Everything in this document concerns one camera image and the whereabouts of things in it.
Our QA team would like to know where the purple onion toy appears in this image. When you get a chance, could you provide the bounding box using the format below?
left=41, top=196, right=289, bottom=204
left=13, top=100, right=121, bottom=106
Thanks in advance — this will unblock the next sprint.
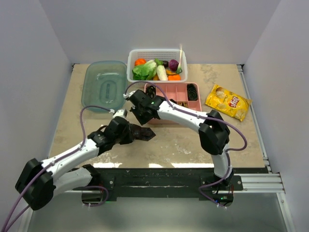
left=169, top=59, right=179, bottom=72

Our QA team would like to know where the orange pumpkin toy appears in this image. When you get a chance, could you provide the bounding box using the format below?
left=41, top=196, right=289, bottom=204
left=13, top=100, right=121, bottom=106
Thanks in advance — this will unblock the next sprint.
left=135, top=58, right=147, bottom=66

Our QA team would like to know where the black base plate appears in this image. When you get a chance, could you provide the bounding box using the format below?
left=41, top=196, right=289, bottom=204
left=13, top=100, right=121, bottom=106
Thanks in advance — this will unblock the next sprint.
left=84, top=168, right=243, bottom=204

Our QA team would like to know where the rolled black tie right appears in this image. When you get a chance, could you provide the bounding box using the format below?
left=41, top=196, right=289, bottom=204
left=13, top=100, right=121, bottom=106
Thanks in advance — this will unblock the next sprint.
left=186, top=84, right=198, bottom=101

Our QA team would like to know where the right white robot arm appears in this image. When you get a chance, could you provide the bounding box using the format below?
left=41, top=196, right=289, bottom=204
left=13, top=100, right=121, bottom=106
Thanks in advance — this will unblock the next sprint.
left=123, top=89, right=232, bottom=190

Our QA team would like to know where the dark patterned necktie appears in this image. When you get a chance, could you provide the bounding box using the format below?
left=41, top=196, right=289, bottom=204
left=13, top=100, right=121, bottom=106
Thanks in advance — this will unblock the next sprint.
left=130, top=124, right=156, bottom=141

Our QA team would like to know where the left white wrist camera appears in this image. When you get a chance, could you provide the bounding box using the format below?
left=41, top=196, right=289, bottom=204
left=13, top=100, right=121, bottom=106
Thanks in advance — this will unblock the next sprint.
left=109, top=109, right=127, bottom=119

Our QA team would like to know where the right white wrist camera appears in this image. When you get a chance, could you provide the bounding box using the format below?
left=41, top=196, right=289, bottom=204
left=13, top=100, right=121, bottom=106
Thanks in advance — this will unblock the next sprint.
left=123, top=90, right=136, bottom=100

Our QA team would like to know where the rolled yellow tie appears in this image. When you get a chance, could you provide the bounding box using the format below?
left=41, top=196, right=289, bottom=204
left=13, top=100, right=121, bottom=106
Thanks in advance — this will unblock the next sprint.
left=178, top=102, right=188, bottom=108

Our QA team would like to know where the dark eggplant toy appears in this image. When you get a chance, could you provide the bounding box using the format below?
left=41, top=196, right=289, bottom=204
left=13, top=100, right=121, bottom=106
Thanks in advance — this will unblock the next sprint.
left=162, top=61, right=169, bottom=68

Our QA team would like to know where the green lettuce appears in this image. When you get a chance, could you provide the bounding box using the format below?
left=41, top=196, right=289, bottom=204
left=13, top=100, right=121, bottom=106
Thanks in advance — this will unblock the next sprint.
left=132, top=60, right=157, bottom=81

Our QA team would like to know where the white daikon radish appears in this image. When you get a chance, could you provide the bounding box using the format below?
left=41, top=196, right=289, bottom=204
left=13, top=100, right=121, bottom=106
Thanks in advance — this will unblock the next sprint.
left=156, top=65, right=168, bottom=81

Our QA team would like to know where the rolled black tie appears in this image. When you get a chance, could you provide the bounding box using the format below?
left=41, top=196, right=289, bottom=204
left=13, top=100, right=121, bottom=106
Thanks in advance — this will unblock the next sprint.
left=186, top=84, right=198, bottom=101
left=145, top=86, right=156, bottom=99

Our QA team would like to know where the yellow chips bag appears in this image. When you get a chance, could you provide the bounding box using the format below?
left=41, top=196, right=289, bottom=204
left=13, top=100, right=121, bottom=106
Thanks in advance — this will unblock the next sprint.
left=205, top=84, right=252, bottom=121

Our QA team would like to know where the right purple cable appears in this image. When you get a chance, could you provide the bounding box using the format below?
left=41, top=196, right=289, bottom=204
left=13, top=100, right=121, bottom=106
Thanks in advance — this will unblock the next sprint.
left=123, top=81, right=248, bottom=194

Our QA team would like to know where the teal transparent container lid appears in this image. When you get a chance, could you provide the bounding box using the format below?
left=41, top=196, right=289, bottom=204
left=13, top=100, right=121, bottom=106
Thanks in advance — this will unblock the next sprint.
left=81, top=60, right=127, bottom=113

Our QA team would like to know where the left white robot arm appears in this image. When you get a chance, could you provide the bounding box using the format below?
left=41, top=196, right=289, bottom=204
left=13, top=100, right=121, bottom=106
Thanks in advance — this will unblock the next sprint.
left=15, top=116, right=141, bottom=210

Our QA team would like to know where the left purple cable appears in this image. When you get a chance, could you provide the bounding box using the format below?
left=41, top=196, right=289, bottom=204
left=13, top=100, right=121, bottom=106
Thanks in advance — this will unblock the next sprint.
left=0, top=105, right=115, bottom=232

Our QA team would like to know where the green onion stalk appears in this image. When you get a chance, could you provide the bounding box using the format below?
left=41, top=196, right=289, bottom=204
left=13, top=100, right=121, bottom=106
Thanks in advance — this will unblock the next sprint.
left=176, top=44, right=183, bottom=74

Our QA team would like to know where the purple cable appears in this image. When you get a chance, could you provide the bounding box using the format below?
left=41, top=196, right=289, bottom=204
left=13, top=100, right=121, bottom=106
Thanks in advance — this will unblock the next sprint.
left=0, top=105, right=115, bottom=232
left=123, top=81, right=248, bottom=194

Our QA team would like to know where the rolled black tie left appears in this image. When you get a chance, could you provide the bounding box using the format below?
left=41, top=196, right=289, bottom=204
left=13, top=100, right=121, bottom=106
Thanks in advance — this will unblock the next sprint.
left=145, top=86, right=156, bottom=99

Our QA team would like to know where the pink divided organizer tray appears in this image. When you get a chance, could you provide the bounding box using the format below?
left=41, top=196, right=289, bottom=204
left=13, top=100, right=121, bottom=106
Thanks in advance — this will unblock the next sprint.
left=144, top=83, right=202, bottom=125

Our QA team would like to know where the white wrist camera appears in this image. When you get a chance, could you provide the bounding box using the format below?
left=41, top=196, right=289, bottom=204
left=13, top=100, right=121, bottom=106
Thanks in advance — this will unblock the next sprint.
left=123, top=90, right=136, bottom=100
left=109, top=109, right=127, bottom=119

